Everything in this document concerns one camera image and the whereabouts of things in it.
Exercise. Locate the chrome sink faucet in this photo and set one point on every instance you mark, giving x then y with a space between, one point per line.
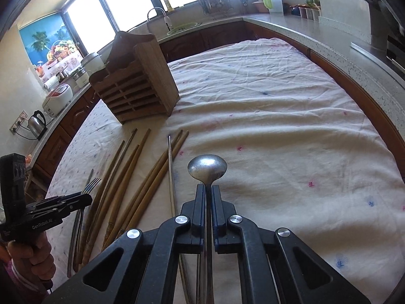
160 13

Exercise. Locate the steel electric kettle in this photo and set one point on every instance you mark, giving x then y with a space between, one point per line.
37 124

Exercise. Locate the green white container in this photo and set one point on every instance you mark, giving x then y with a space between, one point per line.
274 6

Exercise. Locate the wooden chopstick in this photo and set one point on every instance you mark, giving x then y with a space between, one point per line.
126 189
119 161
112 201
144 194
84 231
115 232

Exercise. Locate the left hand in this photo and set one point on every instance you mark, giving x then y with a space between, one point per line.
33 262

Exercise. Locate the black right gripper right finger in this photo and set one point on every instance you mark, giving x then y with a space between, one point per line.
276 266

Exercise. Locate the fruit beach poster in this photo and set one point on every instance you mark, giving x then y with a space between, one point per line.
50 47

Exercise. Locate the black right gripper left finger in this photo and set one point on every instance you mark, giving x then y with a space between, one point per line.
139 267

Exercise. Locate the steel spoon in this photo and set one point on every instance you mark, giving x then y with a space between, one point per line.
207 169

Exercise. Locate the wooden utensil holder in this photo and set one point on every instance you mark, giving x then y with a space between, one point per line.
136 81

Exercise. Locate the white rice cooker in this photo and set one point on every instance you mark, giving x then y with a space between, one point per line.
57 100

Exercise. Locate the white floral tablecloth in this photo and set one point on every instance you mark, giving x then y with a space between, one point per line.
300 154

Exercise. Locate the steel fork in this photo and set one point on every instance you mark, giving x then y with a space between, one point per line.
84 200

